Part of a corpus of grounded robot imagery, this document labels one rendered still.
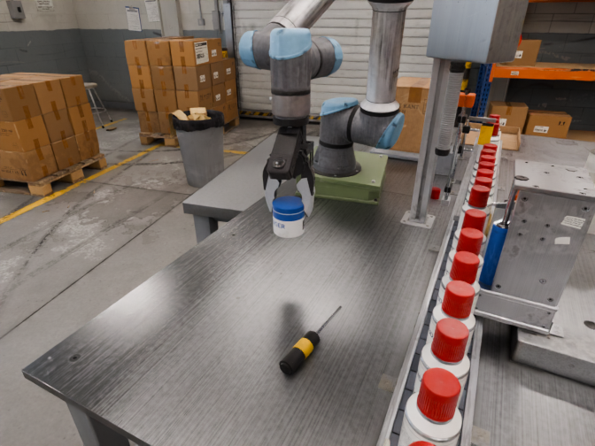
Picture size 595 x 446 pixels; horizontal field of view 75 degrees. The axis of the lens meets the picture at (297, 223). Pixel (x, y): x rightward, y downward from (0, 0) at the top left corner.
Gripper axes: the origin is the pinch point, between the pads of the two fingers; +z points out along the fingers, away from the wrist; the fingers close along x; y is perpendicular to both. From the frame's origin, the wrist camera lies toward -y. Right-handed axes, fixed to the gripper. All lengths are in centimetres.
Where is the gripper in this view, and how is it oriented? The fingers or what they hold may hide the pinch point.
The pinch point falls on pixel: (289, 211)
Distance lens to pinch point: 83.9
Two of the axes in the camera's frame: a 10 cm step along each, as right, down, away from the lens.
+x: -9.6, -1.3, 2.5
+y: 2.8, -4.5, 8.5
